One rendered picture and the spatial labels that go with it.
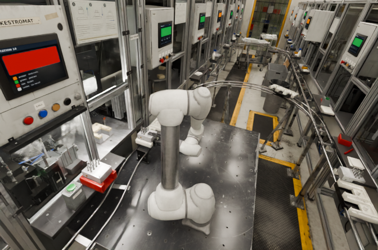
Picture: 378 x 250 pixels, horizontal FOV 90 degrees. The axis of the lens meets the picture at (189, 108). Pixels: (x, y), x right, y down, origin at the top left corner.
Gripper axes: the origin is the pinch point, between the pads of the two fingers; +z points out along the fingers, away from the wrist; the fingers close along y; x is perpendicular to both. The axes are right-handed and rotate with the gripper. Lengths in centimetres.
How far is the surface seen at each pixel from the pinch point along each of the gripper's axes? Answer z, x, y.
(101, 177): 0, 53, 10
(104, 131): 33.6, 15.1, 4.3
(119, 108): 35.1, -6.3, 13.6
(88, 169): 9, 53, 12
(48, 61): 15, 53, 73
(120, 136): 22.3, 11.3, 0.6
